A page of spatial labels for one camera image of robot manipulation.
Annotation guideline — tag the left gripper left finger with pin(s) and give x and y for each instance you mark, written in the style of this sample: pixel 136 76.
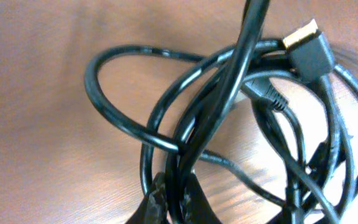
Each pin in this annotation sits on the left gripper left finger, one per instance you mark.
pixel 153 208

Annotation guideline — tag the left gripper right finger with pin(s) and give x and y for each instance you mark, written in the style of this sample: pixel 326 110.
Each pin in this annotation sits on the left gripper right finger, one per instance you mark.
pixel 195 206

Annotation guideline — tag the black usb cable thick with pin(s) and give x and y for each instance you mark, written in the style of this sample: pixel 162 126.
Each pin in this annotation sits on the black usb cable thick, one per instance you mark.
pixel 306 55

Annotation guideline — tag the black usb cable thin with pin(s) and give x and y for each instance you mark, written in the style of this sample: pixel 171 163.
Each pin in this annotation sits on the black usb cable thin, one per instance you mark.
pixel 280 126

